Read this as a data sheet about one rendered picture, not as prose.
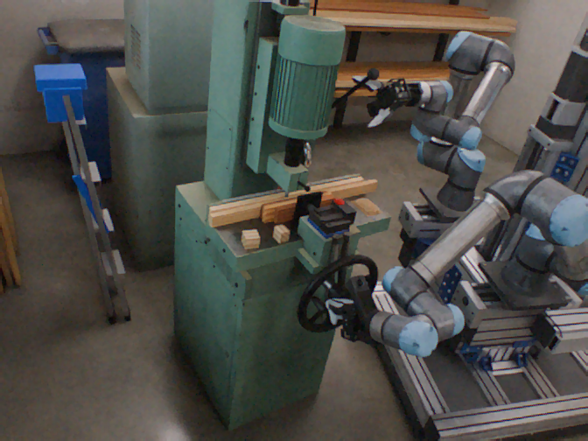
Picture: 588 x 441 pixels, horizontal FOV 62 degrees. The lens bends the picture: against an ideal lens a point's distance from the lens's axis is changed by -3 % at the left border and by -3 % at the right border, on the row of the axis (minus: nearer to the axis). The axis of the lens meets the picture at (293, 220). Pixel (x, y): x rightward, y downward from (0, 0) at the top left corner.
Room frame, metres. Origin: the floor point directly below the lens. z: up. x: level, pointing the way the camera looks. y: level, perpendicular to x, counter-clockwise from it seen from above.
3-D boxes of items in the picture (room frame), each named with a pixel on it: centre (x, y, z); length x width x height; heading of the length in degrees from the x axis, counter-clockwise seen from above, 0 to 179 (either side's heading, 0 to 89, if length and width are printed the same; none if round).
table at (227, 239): (1.34, -0.06, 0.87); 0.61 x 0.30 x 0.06; 128
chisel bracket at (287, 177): (1.42, 0.05, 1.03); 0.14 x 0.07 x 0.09; 38
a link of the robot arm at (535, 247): (1.34, -0.80, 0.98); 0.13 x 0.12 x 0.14; 36
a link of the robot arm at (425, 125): (1.56, -0.38, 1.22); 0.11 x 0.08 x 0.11; 63
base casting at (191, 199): (1.50, 0.11, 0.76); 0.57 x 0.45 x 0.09; 38
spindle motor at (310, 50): (1.40, 0.04, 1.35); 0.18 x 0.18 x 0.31
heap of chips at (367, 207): (1.51, -0.24, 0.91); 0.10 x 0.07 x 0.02; 38
